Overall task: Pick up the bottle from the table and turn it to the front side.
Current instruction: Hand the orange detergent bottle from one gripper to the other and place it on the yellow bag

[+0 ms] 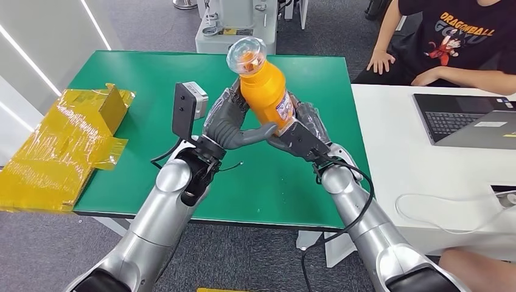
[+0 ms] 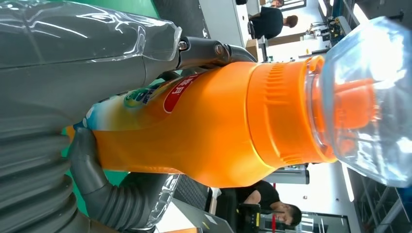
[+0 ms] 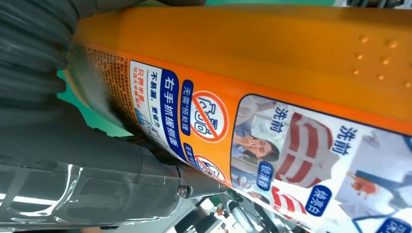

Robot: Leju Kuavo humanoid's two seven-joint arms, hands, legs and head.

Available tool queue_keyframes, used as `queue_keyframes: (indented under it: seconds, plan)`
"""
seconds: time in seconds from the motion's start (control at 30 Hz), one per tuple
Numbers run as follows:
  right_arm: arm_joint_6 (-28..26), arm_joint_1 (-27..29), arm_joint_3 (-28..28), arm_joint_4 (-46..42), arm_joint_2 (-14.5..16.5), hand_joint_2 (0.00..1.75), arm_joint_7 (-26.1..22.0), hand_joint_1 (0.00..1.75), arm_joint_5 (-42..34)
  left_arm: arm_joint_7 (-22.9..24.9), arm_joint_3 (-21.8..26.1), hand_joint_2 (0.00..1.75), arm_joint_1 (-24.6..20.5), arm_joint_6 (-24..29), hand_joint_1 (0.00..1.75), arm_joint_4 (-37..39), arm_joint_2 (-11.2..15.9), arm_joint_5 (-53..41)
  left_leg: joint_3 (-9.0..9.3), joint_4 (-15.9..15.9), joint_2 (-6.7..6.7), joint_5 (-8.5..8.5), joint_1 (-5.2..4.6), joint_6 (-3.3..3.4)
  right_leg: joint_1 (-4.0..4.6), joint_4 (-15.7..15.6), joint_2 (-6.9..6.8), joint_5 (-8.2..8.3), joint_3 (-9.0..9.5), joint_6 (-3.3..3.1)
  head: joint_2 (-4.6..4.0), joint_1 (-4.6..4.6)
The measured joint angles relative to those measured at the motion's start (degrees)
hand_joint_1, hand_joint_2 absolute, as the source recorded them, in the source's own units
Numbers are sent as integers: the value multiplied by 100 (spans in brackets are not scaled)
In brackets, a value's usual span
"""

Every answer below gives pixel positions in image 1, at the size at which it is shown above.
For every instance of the person's right forearm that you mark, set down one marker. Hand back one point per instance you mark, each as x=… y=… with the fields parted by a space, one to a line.
x=387 y=24

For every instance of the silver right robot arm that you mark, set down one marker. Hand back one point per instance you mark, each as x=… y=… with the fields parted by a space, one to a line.
x=363 y=217

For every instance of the green table mat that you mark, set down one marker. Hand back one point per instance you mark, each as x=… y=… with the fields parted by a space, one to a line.
x=141 y=80

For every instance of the yellow flat object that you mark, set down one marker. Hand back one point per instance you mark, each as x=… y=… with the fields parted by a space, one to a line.
x=217 y=290

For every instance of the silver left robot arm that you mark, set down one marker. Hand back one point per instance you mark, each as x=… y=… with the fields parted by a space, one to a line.
x=161 y=217

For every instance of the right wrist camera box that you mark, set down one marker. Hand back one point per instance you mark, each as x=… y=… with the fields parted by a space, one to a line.
x=300 y=141

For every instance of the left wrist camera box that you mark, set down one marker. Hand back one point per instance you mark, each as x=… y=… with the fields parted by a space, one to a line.
x=183 y=109

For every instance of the white machine base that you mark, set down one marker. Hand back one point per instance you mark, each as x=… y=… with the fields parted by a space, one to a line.
x=209 y=44

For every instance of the orange juice bottle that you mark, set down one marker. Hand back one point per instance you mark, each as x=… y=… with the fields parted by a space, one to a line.
x=262 y=88

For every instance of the black object on floor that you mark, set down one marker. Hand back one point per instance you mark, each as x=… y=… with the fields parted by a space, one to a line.
x=375 y=8

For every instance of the person's left forearm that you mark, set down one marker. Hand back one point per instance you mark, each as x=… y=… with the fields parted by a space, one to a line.
x=483 y=78

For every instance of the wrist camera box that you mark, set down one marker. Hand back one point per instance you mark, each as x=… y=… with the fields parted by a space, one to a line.
x=183 y=109
x=300 y=141

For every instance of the black laptop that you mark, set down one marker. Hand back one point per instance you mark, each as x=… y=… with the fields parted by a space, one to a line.
x=447 y=119

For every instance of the white table foot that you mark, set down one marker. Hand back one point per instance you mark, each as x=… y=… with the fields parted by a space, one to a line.
x=308 y=241

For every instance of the person's left hand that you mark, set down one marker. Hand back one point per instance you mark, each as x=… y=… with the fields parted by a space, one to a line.
x=426 y=76

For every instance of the person's right hand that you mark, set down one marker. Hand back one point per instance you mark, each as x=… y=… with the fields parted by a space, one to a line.
x=381 y=61

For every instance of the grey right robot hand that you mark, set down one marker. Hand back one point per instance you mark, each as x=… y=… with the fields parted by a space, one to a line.
x=312 y=119

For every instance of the black and white device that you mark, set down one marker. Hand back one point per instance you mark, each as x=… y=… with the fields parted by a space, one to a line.
x=506 y=199

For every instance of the chrome stand base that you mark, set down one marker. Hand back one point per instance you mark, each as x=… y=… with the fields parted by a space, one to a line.
x=184 y=5

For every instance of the yellow taped cardboard box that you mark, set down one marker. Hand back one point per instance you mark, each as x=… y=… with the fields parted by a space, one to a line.
x=52 y=153

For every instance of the white furniture panel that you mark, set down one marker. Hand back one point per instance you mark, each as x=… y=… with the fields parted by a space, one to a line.
x=302 y=12

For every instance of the person's hand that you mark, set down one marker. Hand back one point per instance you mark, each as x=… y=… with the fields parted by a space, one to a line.
x=381 y=61
x=426 y=76

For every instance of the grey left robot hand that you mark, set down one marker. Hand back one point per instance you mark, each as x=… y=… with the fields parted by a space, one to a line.
x=225 y=129

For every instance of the person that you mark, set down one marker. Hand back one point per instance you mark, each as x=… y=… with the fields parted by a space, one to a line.
x=463 y=56

